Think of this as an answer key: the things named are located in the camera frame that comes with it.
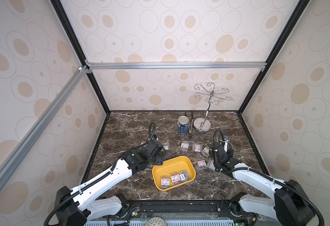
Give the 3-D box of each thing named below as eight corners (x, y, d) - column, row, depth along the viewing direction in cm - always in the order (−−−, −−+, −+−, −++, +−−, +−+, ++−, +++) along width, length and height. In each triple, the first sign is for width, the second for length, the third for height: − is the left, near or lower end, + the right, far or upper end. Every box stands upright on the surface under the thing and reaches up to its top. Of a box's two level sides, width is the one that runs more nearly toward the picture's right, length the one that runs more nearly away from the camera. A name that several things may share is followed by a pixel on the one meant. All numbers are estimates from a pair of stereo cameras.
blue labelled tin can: (177, 133, 107) (178, 125, 99) (177, 124, 113) (177, 115, 105) (187, 133, 107) (189, 125, 99) (186, 124, 113) (188, 115, 105)
